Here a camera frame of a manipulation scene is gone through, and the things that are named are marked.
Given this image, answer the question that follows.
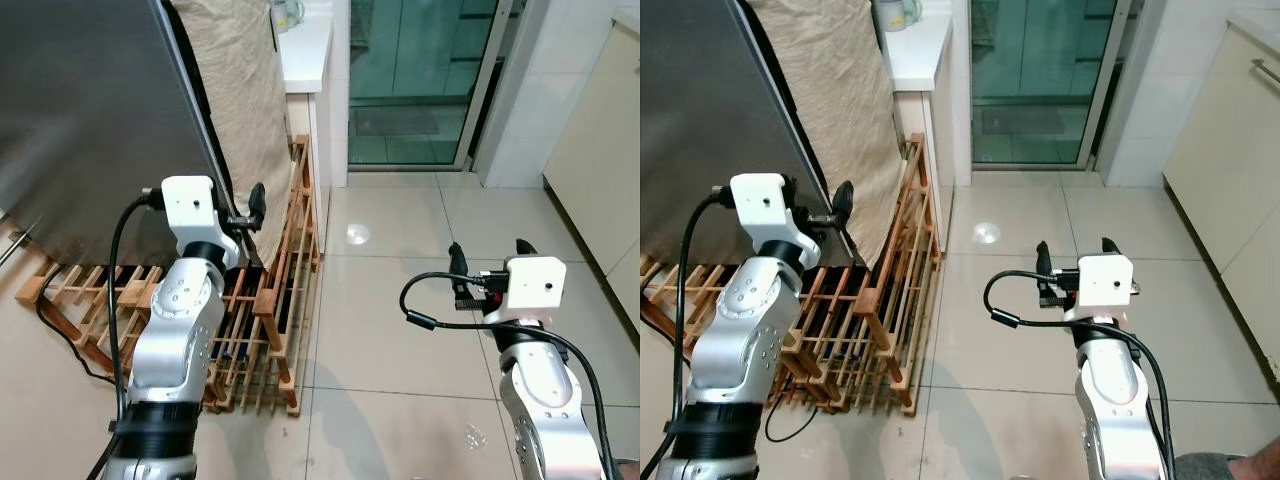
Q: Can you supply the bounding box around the stainless steel mini fridge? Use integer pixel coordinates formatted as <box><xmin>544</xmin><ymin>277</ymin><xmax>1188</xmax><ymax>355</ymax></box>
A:
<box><xmin>0</xmin><ymin>0</ymin><xmax>243</xmax><ymax>269</ymax></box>
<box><xmin>640</xmin><ymin>0</ymin><xmax>859</xmax><ymax>269</ymax></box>

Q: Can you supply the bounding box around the wooden slatted rack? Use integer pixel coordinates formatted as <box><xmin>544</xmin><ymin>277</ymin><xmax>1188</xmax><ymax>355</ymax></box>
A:
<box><xmin>640</xmin><ymin>132</ymin><xmax>947</xmax><ymax>417</ymax></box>
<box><xmin>15</xmin><ymin>133</ymin><xmax>327</xmax><ymax>417</ymax></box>

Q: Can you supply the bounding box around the large hanging beige cloth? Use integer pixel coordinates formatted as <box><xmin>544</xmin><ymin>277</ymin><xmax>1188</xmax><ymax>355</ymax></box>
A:
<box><xmin>745</xmin><ymin>0</ymin><xmax>909</xmax><ymax>269</ymax></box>
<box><xmin>168</xmin><ymin>0</ymin><xmax>298</xmax><ymax>269</ymax></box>

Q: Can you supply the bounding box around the tall cream cabinet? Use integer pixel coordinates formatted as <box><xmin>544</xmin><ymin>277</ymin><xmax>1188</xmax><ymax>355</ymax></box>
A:
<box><xmin>542</xmin><ymin>20</ymin><xmax>641</xmax><ymax>353</ymax></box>
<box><xmin>1162</xmin><ymin>10</ymin><xmax>1280</xmax><ymax>386</ymax></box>

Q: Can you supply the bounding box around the glass sliding door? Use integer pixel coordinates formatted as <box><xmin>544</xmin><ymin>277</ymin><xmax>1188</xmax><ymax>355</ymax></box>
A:
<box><xmin>968</xmin><ymin>0</ymin><xmax>1149</xmax><ymax>173</ymax></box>
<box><xmin>347</xmin><ymin>0</ymin><xmax>529</xmax><ymax>173</ymax></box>

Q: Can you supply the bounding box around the green-tinted glass jar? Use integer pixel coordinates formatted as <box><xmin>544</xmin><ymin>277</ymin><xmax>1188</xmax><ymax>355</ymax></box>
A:
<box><xmin>268</xmin><ymin>0</ymin><xmax>307</xmax><ymax>33</ymax></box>
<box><xmin>873</xmin><ymin>0</ymin><xmax>923</xmax><ymax>33</ymax></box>

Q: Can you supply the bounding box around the person's grey trouser leg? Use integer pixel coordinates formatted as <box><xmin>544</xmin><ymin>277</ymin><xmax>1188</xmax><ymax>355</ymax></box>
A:
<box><xmin>1172</xmin><ymin>452</ymin><xmax>1246</xmax><ymax>480</ymax></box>

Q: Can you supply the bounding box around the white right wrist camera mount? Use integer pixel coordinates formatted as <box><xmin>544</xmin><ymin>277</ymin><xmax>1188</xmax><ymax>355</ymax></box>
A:
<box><xmin>483</xmin><ymin>255</ymin><xmax>568</xmax><ymax>329</ymax></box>
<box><xmin>1060</xmin><ymin>253</ymin><xmax>1138</xmax><ymax>329</ymax></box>

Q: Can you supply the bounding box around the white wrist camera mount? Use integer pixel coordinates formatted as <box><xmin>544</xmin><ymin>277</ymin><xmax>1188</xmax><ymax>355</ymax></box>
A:
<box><xmin>728</xmin><ymin>172</ymin><xmax>818</xmax><ymax>269</ymax></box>
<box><xmin>160</xmin><ymin>175</ymin><xmax>243</xmax><ymax>269</ymax></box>
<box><xmin>483</xmin><ymin>255</ymin><xmax>568</xmax><ymax>329</ymax></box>
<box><xmin>1060</xmin><ymin>253</ymin><xmax>1138</xmax><ymax>329</ymax></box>

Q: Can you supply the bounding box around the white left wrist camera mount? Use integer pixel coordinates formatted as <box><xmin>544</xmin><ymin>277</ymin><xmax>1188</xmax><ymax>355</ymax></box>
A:
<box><xmin>160</xmin><ymin>175</ymin><xmax>243</xmax><ymax>269</ymax></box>
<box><xmin>728</xmin><ymin>172</ymin><xmax>818</xmax><ymax>269</ymax></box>

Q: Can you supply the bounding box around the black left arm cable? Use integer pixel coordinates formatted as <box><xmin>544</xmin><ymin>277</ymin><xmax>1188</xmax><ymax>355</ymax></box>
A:
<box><xmin>95</xmin><ymin>188</ymin><xmax>166</xmax><ymax>480</ymax></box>
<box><xmin>640</xmin><ymin>190</ymin><xmax>731</xmax><ymax>480</ymax></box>

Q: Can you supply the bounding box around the silver fridge door handle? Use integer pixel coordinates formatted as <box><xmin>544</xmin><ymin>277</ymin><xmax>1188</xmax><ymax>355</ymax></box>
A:
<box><xmin>0</xmin><ymin>228</ymin><xmax>33</xmax><ymax>269</ymax></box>

